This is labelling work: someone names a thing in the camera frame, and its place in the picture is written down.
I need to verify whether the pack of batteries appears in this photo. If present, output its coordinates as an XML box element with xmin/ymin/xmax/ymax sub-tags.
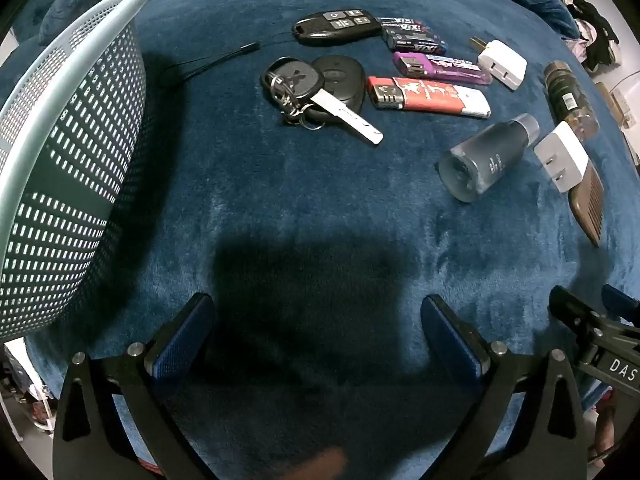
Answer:
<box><xmin>376</xmin><ymin>16</ymin><xmax>447</xmax><ymax>56</ymax></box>

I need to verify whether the blue plush blanket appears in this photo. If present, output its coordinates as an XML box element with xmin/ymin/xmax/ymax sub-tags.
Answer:
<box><xmin>0</xmin><ymin>0</ymin><xmax>640</xmax><ymax>480</ymax></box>

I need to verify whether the black oval key fob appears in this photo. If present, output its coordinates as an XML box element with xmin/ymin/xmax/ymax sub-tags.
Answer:
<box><xmin>311</xmin><ymin>55</ymin><xmax>367</xmax><ymax>117</ymax></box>

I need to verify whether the white charger plug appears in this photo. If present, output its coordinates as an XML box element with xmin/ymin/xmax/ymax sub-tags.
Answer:
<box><xmin>534</xmin><ymin>121</ymin><xmax>590</xmax><ymax>194</ymax></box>
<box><xmin>469</xmin><ymin>36</ymin><xmax>528</xmax><ymax>92</ymax></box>

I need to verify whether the light blue perforated plastic basket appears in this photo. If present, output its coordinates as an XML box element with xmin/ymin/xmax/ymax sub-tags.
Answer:
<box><xmin>0</xmin><ymin>0</ymin><xmax>152</xmax><ymax>342</ymax></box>

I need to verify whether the frosted grey bottle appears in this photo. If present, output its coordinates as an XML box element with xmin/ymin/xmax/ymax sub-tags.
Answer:
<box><xmin>439</xmin><ymin>113</ymin><xmax>542</xmax><ymax>204</ymax></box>

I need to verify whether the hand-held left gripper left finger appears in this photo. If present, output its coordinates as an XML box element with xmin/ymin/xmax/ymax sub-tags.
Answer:
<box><xmin>52</xmin><ymin>292</ymin><xmax>216</xmax><ymax>480</ymax></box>

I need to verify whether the brown spice bottle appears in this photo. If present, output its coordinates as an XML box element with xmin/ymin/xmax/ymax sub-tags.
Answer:
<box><xmin>543</xmin><ymin>60</ymin><xmax>600</xmax><ymax>140</ymax></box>

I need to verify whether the brown wooden comb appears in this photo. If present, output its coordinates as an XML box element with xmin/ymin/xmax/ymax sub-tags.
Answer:
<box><xmin>570</xmin><ymin>164</ymin><xmax>606</xmax><ymax>248</ymax></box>

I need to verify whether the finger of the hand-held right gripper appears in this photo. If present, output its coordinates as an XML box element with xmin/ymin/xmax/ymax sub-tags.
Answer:
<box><xmin>549</xmin><ymin>286</ymin><xmax>640</xmax><ymax>366</ymax></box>
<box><xmin>602</xmin><ymin>284</ymin><xmax>640</xmax><ymax>317</ymax></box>

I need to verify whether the person's right forearm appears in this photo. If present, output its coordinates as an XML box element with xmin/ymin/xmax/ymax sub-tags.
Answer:
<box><xmin>587</xmin><ymin>395</ymin><xmax>618</xmax><ymax>463</ymax></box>

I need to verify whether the black remote fob with cord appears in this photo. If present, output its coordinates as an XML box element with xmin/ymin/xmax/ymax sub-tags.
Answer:
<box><xmin>165</xmin><ymin>8</ymin><xmax>383</xmax><ymax>81</ymax></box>

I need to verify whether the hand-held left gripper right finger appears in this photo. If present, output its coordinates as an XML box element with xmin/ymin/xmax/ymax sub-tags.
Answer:
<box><xmin>421</xmin><ymin>294</ymin><xmax>588</xmax><ymax>480</ymax></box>

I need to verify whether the dark blue blanket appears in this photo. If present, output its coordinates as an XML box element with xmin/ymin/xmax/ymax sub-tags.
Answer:
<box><xmin>37</xmin><ymin>0</ymin><xmax>166</xmax><ymax>46</ymax></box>

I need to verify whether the cardboard box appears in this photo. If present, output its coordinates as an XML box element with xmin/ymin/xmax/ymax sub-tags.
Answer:
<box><xmin>595</xmin><ymin>80</ymin><xmax>640</xmax><ymax>128</ymax></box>

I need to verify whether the pile of dark clothes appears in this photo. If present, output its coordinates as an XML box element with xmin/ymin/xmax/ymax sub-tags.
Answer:
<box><xmin>555</xmin><ymin>0</ymin><xmax>621</xmax><ymax>73</ymax></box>

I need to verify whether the red and white lighter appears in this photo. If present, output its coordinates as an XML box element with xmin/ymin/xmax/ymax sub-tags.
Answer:
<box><xmin>367</xmin><ymin>76</ymin><xmax>492</xmax><ymax>119</ymax></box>

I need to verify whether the car key with rings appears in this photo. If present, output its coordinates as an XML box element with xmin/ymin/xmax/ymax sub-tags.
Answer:
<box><xmin>260</xmin><ymin>56</ymin><xmax>385</xmax><ymax>146</ymax></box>

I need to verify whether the purple translucent lighter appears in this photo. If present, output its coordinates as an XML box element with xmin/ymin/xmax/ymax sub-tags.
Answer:
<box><xmin>392</xmin><ymin>51</ymin><xmax>493</xmax><ymax>87</ymax></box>

